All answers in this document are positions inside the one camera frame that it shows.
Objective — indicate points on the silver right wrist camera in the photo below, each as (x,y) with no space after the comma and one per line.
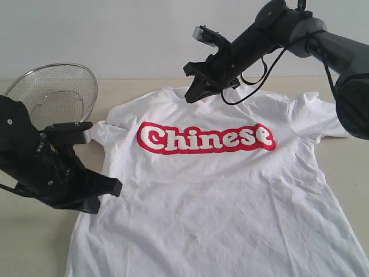
(209,37)

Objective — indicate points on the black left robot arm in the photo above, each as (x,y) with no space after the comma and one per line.
(16,123)

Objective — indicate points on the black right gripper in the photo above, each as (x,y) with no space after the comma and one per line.
(227,65)

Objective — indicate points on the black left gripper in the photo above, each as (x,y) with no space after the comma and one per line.
(54,175)

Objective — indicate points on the metal wire mesh basket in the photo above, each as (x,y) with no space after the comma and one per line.
(56,93)

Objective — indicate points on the white t-shirt red lettering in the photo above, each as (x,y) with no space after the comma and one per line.
(217,189)

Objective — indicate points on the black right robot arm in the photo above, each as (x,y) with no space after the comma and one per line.
(278,27)

